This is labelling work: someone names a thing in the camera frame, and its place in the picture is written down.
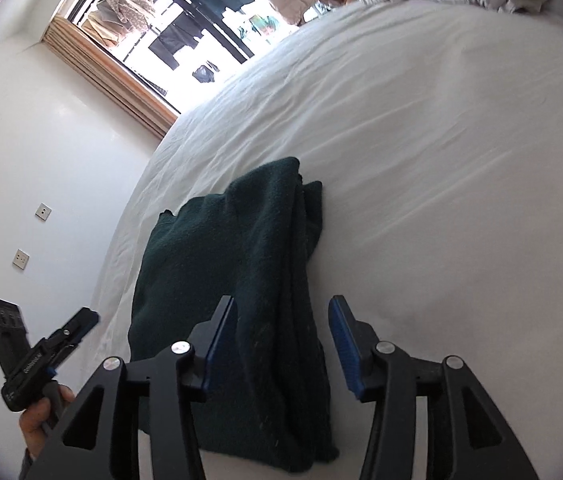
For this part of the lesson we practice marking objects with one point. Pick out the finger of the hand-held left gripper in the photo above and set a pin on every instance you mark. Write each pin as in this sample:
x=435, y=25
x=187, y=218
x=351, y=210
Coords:
x=79, y=324

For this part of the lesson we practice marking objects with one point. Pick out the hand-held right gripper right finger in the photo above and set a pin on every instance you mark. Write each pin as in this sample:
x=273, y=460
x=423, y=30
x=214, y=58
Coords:
x=344, y=350

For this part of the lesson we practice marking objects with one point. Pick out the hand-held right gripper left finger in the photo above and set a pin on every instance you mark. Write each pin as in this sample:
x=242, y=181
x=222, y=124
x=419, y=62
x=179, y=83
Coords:
x=219, y=345

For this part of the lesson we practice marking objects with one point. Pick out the dark green fleece garment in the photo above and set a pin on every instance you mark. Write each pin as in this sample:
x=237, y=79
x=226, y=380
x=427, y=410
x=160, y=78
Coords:
x=241, y=270

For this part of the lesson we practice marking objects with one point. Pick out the person's left hand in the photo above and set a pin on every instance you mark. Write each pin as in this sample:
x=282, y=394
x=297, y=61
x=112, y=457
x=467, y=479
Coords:
x=36, y=417

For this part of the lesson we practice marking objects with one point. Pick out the bed with white sheet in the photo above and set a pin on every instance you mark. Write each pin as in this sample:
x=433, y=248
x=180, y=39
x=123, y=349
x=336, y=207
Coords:
x=436, y=160

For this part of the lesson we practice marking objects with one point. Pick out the beige curtain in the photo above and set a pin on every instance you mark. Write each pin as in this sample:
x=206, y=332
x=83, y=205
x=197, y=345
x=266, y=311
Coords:
x=111, y=80

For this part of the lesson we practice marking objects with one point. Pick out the small dark hanging cloth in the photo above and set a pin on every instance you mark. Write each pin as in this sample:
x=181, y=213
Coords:
x=205, y=72

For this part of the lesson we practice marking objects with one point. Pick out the hanging dark garment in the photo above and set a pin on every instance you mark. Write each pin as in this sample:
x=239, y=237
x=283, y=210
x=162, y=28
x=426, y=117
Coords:
x=176, y=40

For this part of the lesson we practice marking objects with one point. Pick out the hanging floral garment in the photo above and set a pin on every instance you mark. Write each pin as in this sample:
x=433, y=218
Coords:
x=126, y=10

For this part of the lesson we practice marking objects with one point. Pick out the black framed window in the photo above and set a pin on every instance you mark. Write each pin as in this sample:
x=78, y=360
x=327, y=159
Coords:
x=201, y=20

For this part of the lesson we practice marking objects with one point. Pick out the white wall socket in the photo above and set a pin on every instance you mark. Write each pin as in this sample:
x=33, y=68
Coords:
x=43, y=211
x=21, y=259

